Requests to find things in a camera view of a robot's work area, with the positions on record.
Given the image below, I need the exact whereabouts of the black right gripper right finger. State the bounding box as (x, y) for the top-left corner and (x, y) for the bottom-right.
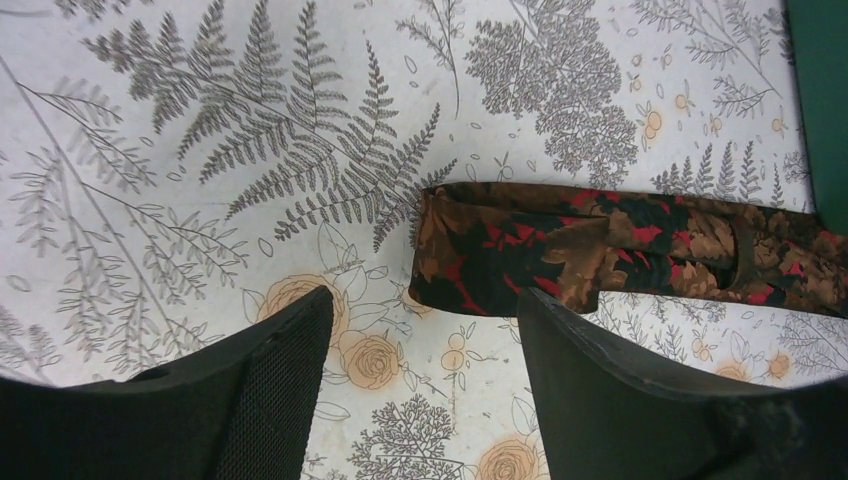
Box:
(517, 289), (847, 479)

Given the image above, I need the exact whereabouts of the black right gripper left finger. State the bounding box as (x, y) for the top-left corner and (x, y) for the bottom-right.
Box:
(1, 286), (334, 479)

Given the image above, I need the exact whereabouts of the brown red floral tie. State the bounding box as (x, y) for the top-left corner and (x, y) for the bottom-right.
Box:
(408, 182), (847, 318)

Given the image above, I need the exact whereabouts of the green compartment organizer tray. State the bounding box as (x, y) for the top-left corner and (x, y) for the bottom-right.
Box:
(786, 0), (847, 235)

